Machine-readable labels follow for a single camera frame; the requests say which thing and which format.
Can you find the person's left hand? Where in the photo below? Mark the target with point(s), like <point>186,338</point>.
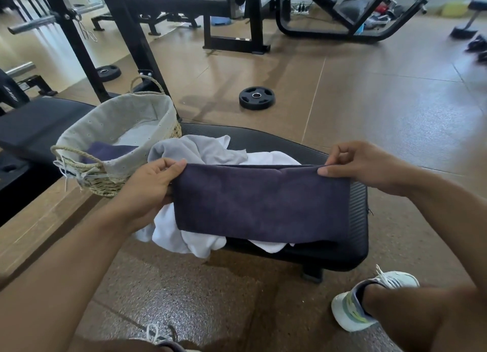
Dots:
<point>148,192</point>

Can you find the person's right hand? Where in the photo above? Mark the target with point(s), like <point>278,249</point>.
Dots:
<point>373,169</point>

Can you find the white towel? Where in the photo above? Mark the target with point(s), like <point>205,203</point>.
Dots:
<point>135,133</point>
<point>167,234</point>

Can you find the dark purple towel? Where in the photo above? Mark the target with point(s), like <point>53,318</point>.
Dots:
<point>258,203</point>
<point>108,152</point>

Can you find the light grey towel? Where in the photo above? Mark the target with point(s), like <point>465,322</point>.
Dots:
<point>182,146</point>

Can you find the woven basket with white liner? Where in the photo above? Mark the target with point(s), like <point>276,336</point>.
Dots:
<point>114,116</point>

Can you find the person's left forearm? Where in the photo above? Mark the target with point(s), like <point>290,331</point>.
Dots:
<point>57,283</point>

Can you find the person's right forearm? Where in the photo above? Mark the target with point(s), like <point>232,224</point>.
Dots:
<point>456,222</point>

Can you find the person's left white shoe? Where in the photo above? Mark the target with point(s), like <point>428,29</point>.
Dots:
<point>152,334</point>

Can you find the person's white shoe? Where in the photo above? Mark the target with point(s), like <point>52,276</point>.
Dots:
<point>152,334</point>
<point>344,312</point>

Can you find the person's right white shoe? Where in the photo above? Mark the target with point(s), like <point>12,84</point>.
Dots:
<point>344,312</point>

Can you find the person's right leg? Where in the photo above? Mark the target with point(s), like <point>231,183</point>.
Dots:
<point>414,313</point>

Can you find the person's leg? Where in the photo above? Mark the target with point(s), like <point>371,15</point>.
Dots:
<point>414,313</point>
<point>114,346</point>

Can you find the person's left leg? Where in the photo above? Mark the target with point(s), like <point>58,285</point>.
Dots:
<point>114,346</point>

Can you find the black rubber weight plate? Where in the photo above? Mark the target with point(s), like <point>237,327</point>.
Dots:
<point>247,102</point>
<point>113,76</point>

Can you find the black steel base beam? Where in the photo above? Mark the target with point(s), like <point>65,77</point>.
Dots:
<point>23,196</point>

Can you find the black padded weight bench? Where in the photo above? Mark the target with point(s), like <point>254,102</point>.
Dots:
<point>38,123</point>

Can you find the large black weight plate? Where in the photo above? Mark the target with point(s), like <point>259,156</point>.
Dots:
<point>19,177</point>

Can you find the black steel squat rack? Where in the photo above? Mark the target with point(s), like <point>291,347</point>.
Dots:
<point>129,36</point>

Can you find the small red object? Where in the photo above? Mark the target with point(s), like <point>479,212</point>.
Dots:
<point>381,8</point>

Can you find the black gym accessory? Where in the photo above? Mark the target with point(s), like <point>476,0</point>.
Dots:
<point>462,33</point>
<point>477,44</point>

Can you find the black bumper plate white print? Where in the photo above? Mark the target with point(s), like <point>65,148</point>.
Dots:
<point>9,93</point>

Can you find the white power strip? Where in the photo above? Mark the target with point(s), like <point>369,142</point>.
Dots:
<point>300,9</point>

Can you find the silver steel barbell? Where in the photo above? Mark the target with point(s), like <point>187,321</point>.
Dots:
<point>21,69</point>
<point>30,25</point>

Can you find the yellow green cushion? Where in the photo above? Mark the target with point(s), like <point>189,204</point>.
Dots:
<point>454,9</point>

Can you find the blue plastic container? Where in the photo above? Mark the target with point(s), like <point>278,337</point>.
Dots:
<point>220,21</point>

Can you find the black metal stool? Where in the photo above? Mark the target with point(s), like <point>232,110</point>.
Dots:
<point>26,0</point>

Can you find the black barbell stand frame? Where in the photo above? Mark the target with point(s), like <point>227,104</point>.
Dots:
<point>38,83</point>

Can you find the black bench press frame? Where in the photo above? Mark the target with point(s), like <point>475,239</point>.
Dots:
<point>253,21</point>

